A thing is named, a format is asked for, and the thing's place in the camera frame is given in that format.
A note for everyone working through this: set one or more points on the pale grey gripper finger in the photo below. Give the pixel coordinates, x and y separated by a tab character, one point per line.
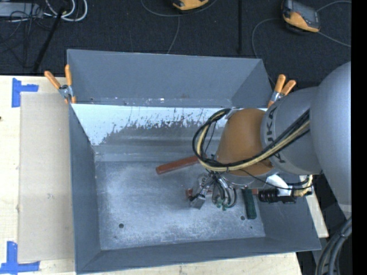
198	203

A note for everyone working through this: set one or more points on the red-brown flat block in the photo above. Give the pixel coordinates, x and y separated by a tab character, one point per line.
177	165
189	192

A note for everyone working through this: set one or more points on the grey metal bin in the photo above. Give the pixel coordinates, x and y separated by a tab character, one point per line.
149	199

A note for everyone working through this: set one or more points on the pale wood flat board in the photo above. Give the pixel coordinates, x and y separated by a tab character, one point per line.
43	176

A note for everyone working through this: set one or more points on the black cylinder on white bracket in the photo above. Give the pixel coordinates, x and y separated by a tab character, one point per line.
271	196

